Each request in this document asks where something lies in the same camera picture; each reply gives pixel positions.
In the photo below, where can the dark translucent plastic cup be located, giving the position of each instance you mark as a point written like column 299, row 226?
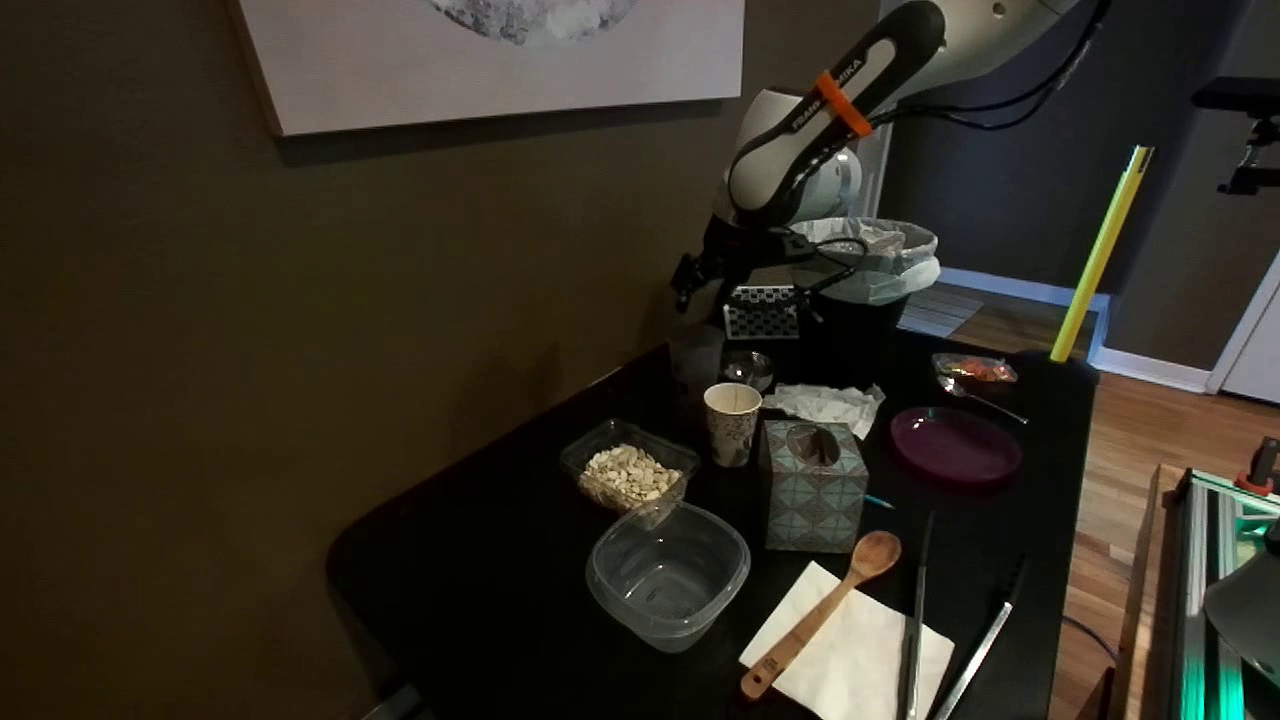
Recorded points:
column 698, row 372

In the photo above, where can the clear container with nuts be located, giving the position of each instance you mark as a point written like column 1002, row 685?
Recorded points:
column 624, row 473

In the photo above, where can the blue straw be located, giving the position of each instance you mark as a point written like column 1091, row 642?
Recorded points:
column 879, row 502

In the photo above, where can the white paper cup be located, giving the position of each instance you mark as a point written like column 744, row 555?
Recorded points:
column 733, row 426

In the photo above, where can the black office chair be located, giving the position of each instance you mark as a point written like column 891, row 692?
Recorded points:
column 1246, row 134

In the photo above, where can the green lit aluminium frame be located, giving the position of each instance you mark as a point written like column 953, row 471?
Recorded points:
column 1204, row 587

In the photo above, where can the white framed wall picture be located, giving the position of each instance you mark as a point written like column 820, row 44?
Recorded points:
column 506, row 82

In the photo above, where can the empty clear plastic container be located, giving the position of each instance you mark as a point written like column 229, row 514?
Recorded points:
column 664, row 581

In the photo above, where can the purple plate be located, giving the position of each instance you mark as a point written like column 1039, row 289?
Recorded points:
column 953, row 447

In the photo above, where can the small metal bowl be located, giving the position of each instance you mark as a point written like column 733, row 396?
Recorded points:
column 748, row 371

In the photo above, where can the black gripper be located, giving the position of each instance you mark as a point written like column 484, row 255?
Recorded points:
column 713, row 272

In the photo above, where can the black white checkerboard card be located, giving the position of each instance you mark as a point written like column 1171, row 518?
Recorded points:
column 760, row 313

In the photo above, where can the crumpled white tissue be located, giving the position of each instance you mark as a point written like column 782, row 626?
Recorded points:
column 825, row 407

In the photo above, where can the wooden spoon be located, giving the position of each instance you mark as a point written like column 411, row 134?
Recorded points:
column 820, row 616

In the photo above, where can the metal spoon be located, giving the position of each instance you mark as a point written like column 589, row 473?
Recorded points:
column 983, row 396

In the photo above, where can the trash bin with white liner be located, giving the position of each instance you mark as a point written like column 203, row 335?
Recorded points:
column 882, row 264

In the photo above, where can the white door trim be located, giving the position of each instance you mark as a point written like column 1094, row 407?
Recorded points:
column 879, row 172

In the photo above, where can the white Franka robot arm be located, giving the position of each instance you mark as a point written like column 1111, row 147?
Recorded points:
column 782, row 155

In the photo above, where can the white paper napkin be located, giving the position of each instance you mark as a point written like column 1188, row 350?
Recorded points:
column 866, row 652

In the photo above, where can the yellow green long stick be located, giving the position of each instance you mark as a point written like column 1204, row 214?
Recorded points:
column 1100, row 255

